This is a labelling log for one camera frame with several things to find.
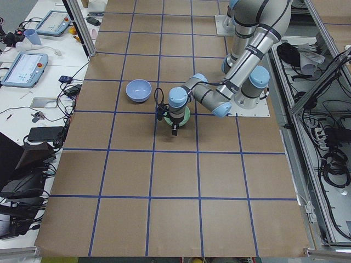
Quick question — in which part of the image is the black smartphone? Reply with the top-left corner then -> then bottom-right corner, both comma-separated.
27,126 -> 63,142

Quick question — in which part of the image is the aluminium frame post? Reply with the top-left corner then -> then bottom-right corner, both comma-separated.
62,0 -> 96,58

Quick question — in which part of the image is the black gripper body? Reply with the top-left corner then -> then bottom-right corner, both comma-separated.
168,112 -> 184,125

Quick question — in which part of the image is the purple plastic cup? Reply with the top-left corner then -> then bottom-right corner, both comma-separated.
24,28 -> 42,45

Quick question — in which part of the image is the green bowl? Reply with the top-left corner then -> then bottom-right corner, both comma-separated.
164,106 -> 190,125

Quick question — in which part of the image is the pink cup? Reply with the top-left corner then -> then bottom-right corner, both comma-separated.
89,28 -> 98,40

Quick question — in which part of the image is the upper teach pendant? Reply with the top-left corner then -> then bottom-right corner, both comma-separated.
35,10 -> 71,36

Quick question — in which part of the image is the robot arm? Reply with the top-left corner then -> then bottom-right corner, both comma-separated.
157,1 -> 291,135

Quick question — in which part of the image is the blue bowl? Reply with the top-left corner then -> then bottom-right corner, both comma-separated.
126,79 -> 152,102

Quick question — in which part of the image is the lower teach pendant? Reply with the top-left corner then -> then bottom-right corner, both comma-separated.
1,52 -> 49,88

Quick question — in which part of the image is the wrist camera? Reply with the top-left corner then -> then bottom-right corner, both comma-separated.
156,104 -> 168,121

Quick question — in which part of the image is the teach pendant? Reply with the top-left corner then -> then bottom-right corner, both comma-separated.
35,10 -> 71,36
1,52 -> 49,88

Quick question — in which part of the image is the black power adapter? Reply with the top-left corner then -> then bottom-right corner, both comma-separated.
86,17 -> 101,26

